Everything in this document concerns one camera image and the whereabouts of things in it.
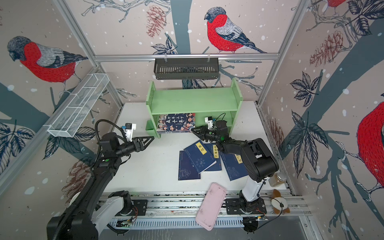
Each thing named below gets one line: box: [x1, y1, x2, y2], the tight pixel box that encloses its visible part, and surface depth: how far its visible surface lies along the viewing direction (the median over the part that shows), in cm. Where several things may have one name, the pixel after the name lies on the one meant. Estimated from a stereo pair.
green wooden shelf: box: [145, 78, 243, 139], surface depth 90 cm
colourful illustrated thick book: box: [156, 113, 196, 133], surface depth 92 cm
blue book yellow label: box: [183, 139, 217, 174], surface depth 91 cm
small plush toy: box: [271, 189, 290, 215], surface depth 74 cm
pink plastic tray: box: [195, 182, 227, 231], surface depth 74 cm
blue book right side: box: [220, 151, 249, 181], surface depth 88 cm
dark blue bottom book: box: [178, 150, 201, 181], surface depth 87 cm
